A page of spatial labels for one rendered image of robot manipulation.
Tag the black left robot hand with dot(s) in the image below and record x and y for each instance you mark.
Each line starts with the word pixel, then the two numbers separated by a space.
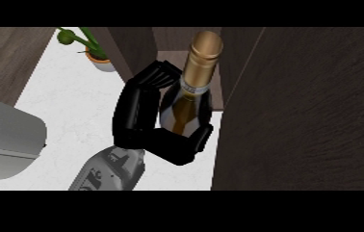
pixel 136 114

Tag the gold-capped wine bottle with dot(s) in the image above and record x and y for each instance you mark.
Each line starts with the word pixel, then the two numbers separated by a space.
pixel 202 62

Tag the dark wooden cabinet door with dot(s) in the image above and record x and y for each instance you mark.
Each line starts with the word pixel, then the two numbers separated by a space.
pixel 294 114
pixel 22 56

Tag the potted green plant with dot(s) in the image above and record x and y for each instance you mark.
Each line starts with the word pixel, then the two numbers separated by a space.
pixel 97 54

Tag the pale grey rounded appliance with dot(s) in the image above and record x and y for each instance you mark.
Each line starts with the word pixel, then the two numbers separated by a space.
pixel 19 139

